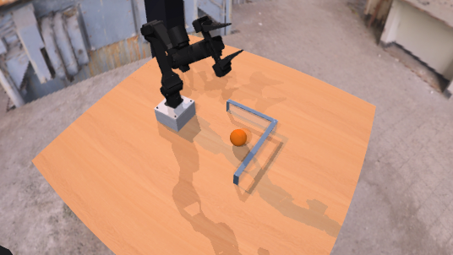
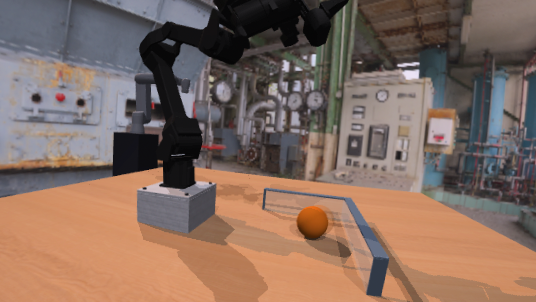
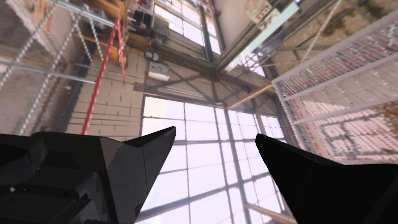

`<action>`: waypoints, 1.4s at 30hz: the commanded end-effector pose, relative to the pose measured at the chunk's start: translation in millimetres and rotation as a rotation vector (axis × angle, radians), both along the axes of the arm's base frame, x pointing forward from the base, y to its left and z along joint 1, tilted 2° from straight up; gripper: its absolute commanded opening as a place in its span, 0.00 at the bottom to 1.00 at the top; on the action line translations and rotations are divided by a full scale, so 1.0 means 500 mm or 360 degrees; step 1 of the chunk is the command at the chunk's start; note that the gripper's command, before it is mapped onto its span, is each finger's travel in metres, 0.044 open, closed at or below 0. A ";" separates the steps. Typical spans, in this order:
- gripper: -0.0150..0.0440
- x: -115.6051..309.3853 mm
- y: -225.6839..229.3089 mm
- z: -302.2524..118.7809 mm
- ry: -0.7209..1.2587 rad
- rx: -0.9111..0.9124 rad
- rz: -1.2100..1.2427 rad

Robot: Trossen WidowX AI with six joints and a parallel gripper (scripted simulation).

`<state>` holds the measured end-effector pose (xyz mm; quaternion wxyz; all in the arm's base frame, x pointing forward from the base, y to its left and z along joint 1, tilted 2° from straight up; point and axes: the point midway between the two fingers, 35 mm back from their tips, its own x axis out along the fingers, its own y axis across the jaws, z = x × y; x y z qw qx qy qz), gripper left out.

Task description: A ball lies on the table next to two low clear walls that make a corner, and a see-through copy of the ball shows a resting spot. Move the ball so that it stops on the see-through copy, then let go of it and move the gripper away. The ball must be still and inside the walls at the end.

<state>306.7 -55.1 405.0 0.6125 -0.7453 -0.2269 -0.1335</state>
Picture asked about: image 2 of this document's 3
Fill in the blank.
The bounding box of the clear l-shaped low wall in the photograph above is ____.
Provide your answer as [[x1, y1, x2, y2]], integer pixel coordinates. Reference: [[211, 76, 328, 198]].
[[263, 191, 373, 292]]

